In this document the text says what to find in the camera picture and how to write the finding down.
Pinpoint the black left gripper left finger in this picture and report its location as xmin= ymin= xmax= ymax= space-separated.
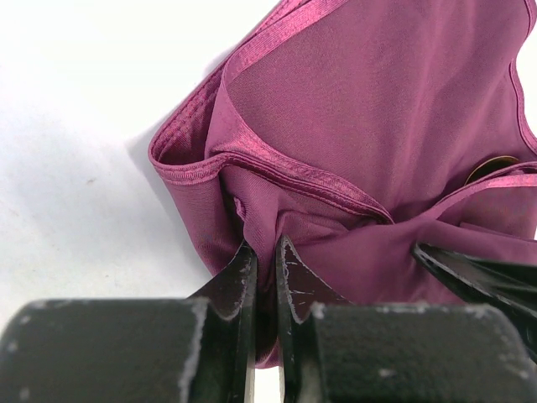
xmin=1 ymin=244 xmax=258 ymax=402

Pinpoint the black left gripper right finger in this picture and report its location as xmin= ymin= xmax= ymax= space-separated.
xmin=275 ymin=237 xmax=536 ymax=402

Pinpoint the purple cloth napkin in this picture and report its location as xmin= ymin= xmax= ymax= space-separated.
xmin=149 ymin=1 xmax=536 ymax=368

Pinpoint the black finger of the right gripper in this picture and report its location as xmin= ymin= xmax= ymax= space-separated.
xmin=412 ymin=243 xmax=536 ymax=360

